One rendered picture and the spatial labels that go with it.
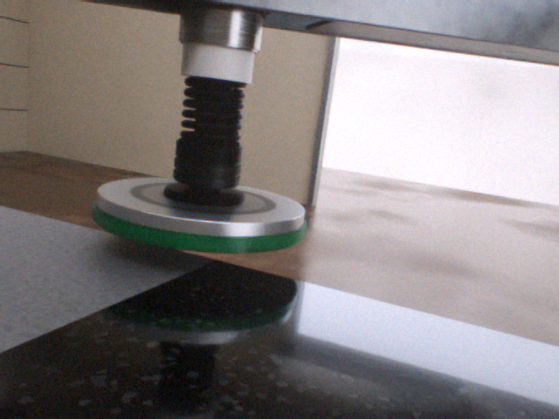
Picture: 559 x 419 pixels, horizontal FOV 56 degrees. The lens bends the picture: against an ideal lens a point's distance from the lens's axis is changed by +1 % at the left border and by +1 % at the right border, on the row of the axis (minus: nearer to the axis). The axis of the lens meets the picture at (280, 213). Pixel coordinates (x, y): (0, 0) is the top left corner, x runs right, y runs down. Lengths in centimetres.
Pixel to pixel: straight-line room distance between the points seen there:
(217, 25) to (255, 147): 498
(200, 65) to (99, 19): 601
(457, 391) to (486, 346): 9
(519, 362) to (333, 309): 14
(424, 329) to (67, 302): 28
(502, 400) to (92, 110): 629
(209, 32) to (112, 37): 589
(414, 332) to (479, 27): 31
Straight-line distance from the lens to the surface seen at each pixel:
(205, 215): 47
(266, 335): 39
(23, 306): 42
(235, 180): 53
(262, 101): 545
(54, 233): 60
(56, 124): 686
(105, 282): 46
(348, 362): 37
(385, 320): 45
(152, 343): 36
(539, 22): 62
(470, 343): 45
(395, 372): 37
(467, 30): 58
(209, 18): 51
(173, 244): 46
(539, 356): 46
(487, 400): 37
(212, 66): 51
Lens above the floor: 99
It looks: 12 degrees down
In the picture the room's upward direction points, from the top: 7 degrees clockwise
